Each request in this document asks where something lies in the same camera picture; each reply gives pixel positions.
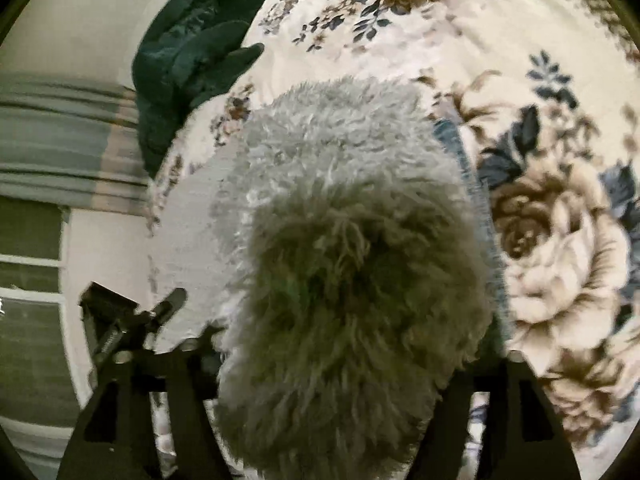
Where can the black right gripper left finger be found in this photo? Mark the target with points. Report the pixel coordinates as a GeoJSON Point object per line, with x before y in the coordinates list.
{"type": "Point", "coordinates": [114, 435]}

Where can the dark green folded clothes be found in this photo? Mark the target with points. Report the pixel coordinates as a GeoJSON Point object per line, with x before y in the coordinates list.
{"type": "Point", "coordinates": [192, 51]}

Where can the floral cream bed blanket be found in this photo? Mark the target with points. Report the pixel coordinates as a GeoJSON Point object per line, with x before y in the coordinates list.
{"type": "Point", "coordinates": [545, 94]}

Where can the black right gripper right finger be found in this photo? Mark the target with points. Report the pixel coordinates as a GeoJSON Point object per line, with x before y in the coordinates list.
{"type": "Point", "coordinates": [522, 439]}

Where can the grey striped curtain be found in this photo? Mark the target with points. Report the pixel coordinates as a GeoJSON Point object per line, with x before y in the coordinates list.
{"type": "Point", "coordinates": [71, 142]}

